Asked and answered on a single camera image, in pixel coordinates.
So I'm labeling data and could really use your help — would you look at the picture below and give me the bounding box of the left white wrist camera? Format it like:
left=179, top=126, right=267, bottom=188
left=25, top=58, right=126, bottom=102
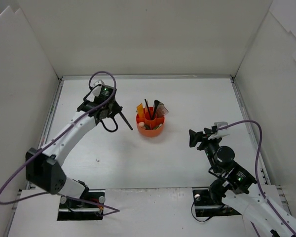
left=91, top=79, right=105, bottom=97

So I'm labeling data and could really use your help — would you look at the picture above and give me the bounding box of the brown eyeshadow palette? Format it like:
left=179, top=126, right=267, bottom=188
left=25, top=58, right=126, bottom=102
left=156, top=103, right=169, bottom=117

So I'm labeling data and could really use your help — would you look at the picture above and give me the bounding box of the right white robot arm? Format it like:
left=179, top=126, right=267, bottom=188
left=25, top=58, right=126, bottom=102
left=189, top=128, right=296, bottom=237

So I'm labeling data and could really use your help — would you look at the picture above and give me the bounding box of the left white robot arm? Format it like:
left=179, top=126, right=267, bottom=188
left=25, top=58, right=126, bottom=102
left=26, top=85, right=122, bottom=207

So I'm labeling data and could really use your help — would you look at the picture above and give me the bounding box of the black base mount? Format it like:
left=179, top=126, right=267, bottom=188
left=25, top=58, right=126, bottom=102
left=57, top=190, right=106, bottom=221
left=190, top=179, right=244, bottom=223

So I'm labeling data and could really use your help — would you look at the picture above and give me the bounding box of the large black makeup brush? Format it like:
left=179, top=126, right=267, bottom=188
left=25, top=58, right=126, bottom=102
left=119, top=111, right=133, bottom=131

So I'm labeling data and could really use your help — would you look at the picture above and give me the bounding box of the orange round organizer container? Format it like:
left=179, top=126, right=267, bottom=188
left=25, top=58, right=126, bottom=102
left=136, top=109, right=165, bottom=138

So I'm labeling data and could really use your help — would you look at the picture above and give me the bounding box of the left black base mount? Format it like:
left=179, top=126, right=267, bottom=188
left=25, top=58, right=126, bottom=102
left=57, top=190, right=106, bottom=221

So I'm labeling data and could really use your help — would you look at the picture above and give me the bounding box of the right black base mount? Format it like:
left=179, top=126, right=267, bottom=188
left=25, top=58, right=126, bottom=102
left=190, top=179, right=244, bottom=223

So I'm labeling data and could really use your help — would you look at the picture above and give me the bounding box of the orange sunscreen tube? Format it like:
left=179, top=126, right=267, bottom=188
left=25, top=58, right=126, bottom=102
left=137, top=103, right=145, bottom=119

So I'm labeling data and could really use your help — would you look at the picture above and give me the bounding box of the small black makeup brush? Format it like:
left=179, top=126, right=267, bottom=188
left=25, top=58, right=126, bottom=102
left=150, top=100, right=160, bottom=119

